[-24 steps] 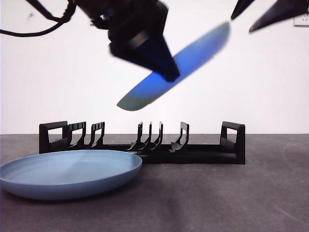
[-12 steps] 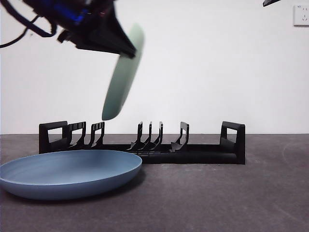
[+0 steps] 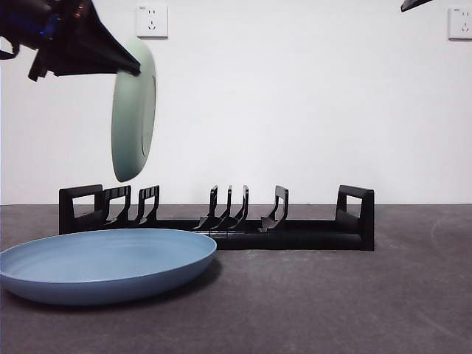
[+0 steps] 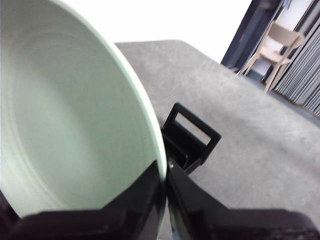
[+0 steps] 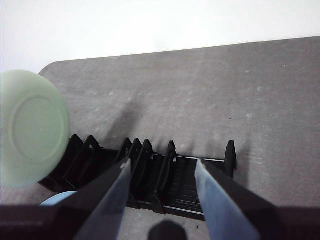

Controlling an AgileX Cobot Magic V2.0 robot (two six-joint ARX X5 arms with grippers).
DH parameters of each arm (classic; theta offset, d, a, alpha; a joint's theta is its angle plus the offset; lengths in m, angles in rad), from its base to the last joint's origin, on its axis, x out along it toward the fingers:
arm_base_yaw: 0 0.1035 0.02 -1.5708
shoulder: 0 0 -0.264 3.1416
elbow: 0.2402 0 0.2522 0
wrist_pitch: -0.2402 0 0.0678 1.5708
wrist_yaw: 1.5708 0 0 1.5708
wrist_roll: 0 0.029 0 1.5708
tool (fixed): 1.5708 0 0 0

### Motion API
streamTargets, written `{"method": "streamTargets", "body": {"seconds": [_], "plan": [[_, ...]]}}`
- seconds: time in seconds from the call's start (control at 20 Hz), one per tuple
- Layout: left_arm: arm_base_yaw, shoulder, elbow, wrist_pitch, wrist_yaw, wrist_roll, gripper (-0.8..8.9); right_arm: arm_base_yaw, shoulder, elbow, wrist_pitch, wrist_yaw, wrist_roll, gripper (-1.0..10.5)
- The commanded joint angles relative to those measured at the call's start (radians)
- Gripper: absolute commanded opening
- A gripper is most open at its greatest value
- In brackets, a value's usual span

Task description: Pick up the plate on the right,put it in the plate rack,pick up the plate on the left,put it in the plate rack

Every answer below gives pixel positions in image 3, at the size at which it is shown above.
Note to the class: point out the black plate rack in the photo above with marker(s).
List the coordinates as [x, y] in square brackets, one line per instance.
[295, 240]

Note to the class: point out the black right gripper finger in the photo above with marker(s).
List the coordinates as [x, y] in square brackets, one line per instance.
[414, 3]

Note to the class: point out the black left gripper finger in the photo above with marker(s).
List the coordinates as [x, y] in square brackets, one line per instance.
[103, 55]

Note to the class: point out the white wall socket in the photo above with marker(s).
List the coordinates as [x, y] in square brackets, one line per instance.
[461, 24]
[156, 18]

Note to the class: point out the green round plate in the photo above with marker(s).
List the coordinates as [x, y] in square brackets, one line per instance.
[129, 129]

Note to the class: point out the blue round plate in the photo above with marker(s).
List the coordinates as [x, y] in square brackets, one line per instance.
[110, 282]

